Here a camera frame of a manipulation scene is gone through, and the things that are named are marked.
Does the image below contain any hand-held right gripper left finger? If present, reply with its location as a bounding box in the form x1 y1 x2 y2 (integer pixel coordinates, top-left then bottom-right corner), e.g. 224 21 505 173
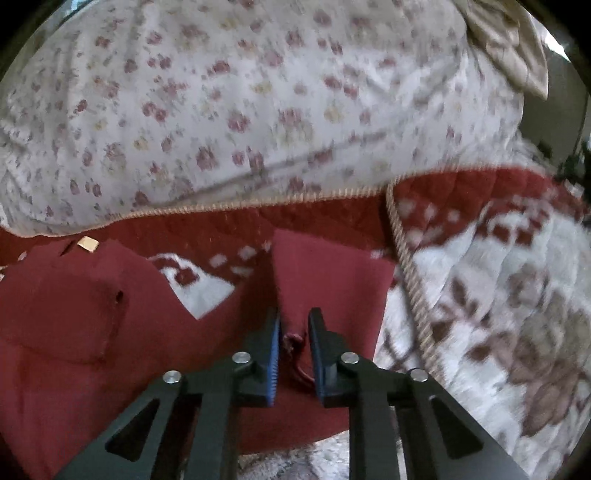
54 306 282 480

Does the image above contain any dark red small garment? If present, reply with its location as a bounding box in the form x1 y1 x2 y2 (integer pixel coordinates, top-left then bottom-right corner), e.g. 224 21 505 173
0 229 399 480

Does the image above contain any red and white patterned blanket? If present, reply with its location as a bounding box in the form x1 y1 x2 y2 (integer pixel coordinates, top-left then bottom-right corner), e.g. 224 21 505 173
0 162 591 480

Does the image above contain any white floral duvet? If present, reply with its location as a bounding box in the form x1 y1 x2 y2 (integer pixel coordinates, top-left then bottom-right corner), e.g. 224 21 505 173
0 0 525 239

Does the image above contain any beige fabric bow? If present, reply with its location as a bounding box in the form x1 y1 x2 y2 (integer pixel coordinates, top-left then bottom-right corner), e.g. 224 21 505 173
461 0 550 100

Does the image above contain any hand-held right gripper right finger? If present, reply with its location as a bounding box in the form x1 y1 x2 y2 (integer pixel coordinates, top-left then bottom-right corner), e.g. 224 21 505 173
308 308 529 480

